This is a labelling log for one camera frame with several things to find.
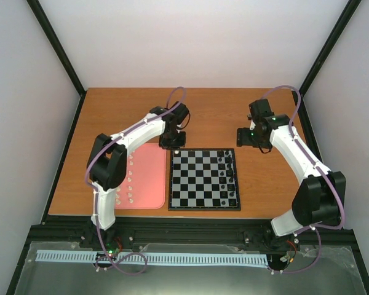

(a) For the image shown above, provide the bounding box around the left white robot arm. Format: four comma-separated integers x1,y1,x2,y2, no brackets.
84,101,190,248

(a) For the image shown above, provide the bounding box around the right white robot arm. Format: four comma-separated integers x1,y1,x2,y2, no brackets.
237,99,346,237

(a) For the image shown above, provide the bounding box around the black white chessboard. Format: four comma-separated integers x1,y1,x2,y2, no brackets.
168,148,241,211

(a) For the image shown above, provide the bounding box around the pink plastic tray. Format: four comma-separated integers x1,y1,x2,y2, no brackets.
115,143,167,210

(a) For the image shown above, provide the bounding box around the black aluminium frame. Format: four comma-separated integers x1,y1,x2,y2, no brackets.
7,1,369,294

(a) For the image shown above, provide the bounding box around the light blue cable duct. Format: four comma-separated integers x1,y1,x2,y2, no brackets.
35,250,268,268

